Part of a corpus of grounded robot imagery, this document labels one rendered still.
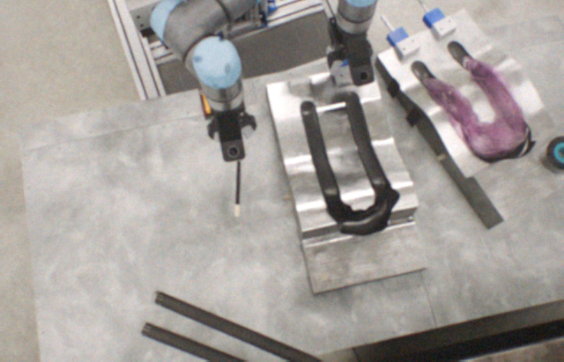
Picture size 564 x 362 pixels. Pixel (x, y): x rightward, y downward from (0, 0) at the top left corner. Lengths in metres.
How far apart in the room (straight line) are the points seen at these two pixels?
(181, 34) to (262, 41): 1.23
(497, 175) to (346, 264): 0.39
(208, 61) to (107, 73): 1.57
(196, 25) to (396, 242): 0.66
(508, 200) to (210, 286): 0.70
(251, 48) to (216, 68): 1.27
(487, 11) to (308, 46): 0.83
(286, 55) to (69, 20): 0.98
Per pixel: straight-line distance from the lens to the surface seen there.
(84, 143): 1.53
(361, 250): 1.33
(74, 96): 2.52
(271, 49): 2.23
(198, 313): 1.32
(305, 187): 1.29
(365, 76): 1.26
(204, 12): 1.05
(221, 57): 0.98
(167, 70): 2.23
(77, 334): 1.44
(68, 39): 2.65
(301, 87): 1.44
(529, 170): 1.42
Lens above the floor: 2.16
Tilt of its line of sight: 73 degrees down
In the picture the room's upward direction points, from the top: 1 degrees counter-clockwise
